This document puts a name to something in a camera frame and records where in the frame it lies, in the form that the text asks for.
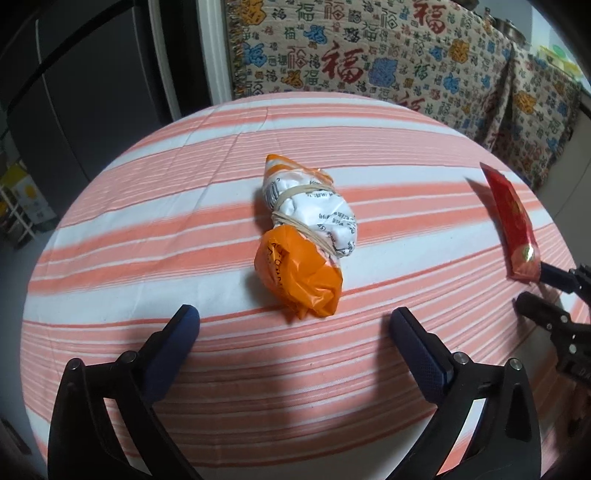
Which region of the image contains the dark grey refrigerator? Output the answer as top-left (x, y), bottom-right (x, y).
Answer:
top-left (0, 0), bottom-right (183, 217)

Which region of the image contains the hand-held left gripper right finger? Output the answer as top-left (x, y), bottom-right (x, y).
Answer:
top-left (389, 307), bottom-right (542, 480)

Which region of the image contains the tall red sachet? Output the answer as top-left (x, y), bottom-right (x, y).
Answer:
top-left (479, 161), bottom-right (542, 281)

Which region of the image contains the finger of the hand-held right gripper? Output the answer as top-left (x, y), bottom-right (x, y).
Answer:
top-left (514, 291), bottom-right (579, 343)
top-left (538, 260), bottom-right (591, 296)

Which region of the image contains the large printed blanket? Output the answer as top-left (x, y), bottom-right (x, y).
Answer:
top-left (225, 0), bottom-right (515, 134)

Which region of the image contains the narrow printed blanket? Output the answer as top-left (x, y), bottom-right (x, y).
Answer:
top-left (480, 41), bottom-right (583, 190)

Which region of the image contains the orange and white plastic bag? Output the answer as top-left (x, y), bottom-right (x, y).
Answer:
top-left (253, 154), bottom-right (358, 324)

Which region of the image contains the yellow green container stack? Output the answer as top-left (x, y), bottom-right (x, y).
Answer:
top-left (536, 44), bottom-right (580, 77)

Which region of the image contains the white wire rack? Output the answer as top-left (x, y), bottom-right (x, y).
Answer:
top-left (0, 187), bottom-right (35, 245)

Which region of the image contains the stainless steel pot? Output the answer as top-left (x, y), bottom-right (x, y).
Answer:
top-left (482, 7), bottom-right (527, 44)

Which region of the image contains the beige kitchen cabinet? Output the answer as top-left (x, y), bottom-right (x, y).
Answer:
top-left (538, 88), bottom-right (591, 199)

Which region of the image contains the round striped table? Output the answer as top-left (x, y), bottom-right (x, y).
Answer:
top-left (21, 91), bottom-right (575, 480)

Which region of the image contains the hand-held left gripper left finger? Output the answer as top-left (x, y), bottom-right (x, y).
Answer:
top-left (47, 304), bottom-right (201, 480)

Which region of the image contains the yellow white cardboard box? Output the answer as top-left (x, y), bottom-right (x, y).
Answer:
top-left (0, 164), bottom-right (56, 224)

